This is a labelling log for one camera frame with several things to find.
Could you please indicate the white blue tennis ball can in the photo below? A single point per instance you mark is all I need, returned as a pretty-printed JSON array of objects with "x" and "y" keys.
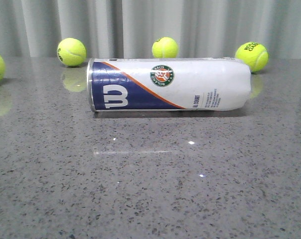
[{"x": 168, "y": 84}]

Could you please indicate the centre tennis ball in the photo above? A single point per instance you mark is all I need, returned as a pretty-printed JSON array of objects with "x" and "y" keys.
[{"x": 165, "y": 47}]

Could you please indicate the right tennis ball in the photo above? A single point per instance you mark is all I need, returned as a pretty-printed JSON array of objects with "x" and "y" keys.
[{"x": 254, "y": 54}]

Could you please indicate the grey pleated curtain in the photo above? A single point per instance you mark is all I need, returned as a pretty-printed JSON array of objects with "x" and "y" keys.
[{"x": 128, "y": 28}]

